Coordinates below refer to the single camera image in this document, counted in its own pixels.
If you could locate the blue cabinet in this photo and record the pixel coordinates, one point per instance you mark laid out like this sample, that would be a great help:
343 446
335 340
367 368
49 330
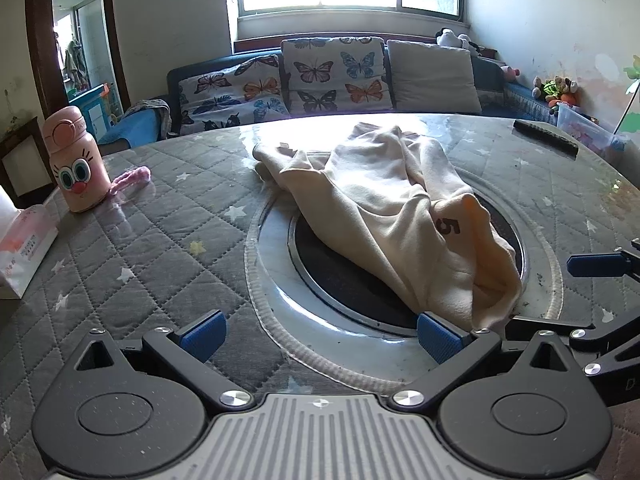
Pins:
92 102

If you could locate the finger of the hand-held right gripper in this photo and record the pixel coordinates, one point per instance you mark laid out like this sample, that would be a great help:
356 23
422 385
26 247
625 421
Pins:
595 265
615 340

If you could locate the green plant decoration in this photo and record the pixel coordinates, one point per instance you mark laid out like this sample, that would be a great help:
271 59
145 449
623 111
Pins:
634 67

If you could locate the pink plush toy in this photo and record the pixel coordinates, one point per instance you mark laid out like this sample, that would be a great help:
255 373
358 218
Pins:
509 73

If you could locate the wide butterfly print cushion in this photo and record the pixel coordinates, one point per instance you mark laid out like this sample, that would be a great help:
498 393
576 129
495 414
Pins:
235 95

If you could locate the panda plush toy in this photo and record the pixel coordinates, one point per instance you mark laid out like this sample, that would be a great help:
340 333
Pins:
447 37

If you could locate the dark wooden cabinet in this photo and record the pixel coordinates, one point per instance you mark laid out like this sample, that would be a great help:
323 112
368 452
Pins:
20 132

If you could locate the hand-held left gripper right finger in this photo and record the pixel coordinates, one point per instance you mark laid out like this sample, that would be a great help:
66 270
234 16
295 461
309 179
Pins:
440 342

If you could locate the plain grey pillow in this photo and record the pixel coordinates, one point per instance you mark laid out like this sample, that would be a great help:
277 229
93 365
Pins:
430 77

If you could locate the pink cartoon face bottle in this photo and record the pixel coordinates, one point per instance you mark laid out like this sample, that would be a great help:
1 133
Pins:
75 160

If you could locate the hanging clothes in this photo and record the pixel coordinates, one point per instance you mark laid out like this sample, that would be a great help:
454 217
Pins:
72 55

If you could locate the blue blanket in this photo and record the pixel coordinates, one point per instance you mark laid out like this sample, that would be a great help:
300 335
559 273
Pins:
130 127

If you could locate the round black built-in cooktop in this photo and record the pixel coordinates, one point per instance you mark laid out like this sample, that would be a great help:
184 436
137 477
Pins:
340 285

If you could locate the white pink tissue box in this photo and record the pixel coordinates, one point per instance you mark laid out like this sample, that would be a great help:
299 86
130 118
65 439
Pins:
25 250

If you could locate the stuffed toys on ledge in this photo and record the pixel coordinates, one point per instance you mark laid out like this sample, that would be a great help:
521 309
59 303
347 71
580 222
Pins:
560 91

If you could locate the tall butterfly print cushion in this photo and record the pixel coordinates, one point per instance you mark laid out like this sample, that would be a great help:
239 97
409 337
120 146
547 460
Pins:
330 75

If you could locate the grey crumpled cloth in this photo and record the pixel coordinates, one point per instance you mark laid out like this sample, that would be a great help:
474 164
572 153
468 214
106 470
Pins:
150 106

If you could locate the brown plush toy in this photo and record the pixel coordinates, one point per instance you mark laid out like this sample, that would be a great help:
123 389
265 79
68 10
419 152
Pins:
539 87

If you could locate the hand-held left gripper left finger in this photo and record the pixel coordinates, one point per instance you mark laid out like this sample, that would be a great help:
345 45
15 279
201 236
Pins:
202 335

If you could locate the cream garment with dark print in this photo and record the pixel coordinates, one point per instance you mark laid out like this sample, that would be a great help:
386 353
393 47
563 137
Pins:
380 200

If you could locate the black remote control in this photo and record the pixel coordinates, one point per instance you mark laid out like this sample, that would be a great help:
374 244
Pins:
545 137

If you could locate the dark blue sofa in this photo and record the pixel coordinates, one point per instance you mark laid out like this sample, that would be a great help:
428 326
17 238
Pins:
192 67

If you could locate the brown door frame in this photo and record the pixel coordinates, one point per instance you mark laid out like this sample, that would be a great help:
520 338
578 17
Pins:
37 50

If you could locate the clear plastic storage box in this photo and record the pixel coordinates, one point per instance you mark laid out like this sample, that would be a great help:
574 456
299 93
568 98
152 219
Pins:
585 127

